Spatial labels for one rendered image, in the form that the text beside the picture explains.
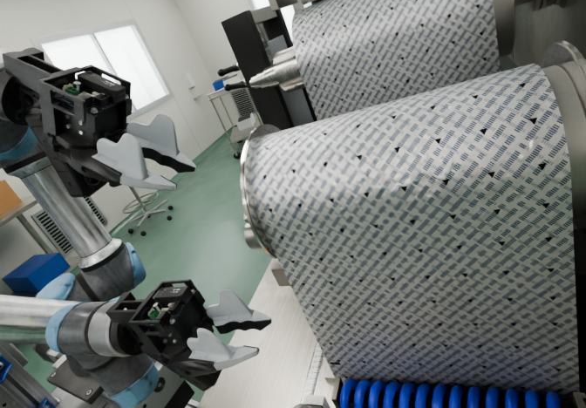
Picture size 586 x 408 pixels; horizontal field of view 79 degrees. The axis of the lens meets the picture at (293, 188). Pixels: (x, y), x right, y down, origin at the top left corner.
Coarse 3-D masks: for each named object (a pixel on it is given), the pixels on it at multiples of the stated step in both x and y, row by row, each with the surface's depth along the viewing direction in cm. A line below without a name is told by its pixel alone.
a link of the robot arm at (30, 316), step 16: (0, 304) 58; (16, 304) 60; (32, 304) 61; (48, 304) 62; (64, 304) 64; (0, 320) 57; (16, 320) 58; (32, 320) 60; (48, 320) 61; (0, 336) 58; (16, 336) 59; (32, 336) 60
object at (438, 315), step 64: (384, 256) 31; (448, 256) 29; (512, 256) 27; (320, 320) 37; (384, 320) 35; (448, 320) 32; (512, 320) 30; (576, 320) 28; (448, 384) 37; (512, 384) 34; (576, 384) 32
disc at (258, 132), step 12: (252, 132) 35; (264, 132) 37; (252, 144) 34; (252, 156) 34; (240, 168) 32; (240, 180) 32; (252, 204) 32; (252, 216) 32; (252, 228) 32; (264, 240) 33
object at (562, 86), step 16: (560, 80) 24; (560, 96) 24; (576, 96) 23; (560, 112) 23; (576, 112) 23; (576, 128) 23; (576, 144) 23; (576, 160) 23; (576, 176) 23; (576, 192) 24; (576, 208) 25
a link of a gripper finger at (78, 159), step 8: (64, 152) 38; (72, 152) 37; (80, 152) 38; (88, 152) 38; (96, 152) 38; (64, 160) 38; (72, 160) 37; (80, 160) 37; (88, 160) 37; (96, 160) 37; (80, 168) 37; (88, 168) 37; (96, 168) 37; (104, 168) 37; (112, 168) 37; (88, 176) 37; (96, 176) 37; (104, 176) 37; (112, 176) 37
